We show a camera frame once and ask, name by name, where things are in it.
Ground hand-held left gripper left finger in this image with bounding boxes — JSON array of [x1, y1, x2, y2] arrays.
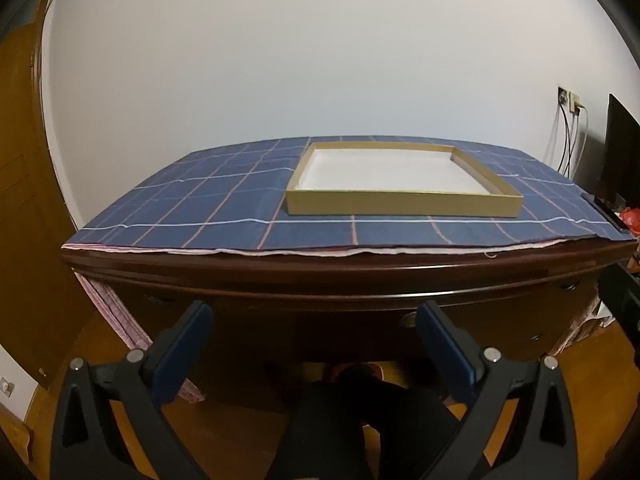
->
[[50, 300, 216, 480]]

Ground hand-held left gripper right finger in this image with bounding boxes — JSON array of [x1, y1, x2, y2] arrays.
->
[[416, 300, 581, 480]]

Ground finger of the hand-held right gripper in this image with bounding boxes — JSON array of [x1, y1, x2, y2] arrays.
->
[[597, 260, 640, 356]]

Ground dark wooden drawer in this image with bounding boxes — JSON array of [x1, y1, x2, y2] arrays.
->
[[240, 302, 556, 361]]

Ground shallow cardboard tray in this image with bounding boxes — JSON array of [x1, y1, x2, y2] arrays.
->
[[284, 141, 524, 218]]

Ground pink striped cloth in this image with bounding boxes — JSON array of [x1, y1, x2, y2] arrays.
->
[[64, 240, 206, 405]]

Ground black flat device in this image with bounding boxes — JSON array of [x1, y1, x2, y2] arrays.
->
[[581, 192, 631, 233]]

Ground person's dark trousers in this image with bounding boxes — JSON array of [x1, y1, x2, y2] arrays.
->
[[265, 365, 481, 480]]

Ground blue checked cloth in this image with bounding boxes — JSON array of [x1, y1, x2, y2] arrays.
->
[[62, 135, 638, 256]]

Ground dark wooden dresser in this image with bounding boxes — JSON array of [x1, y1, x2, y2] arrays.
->
[[61, 242, 640, 406]]

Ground black monitor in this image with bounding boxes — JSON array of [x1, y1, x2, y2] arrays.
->
[[600, 93, 640, 206]]

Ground brown wooden door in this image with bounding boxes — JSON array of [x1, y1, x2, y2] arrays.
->
[[0, 0, 96, 391]]

